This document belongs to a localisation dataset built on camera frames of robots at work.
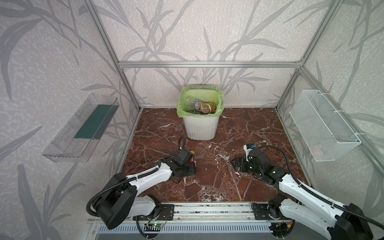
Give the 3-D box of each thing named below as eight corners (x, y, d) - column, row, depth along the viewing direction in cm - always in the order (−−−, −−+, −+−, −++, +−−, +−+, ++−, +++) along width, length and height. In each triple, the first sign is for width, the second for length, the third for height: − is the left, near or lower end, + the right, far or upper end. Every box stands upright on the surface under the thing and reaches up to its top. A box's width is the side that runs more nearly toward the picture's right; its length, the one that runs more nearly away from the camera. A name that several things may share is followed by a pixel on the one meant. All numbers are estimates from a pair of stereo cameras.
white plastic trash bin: (188, 145, 101) (184, 117, 78) (188, 140, 104) (184, 111, 81) (215, 145, 101) (219, 117, 78) (215, 140, 104) (218, 111, 81)
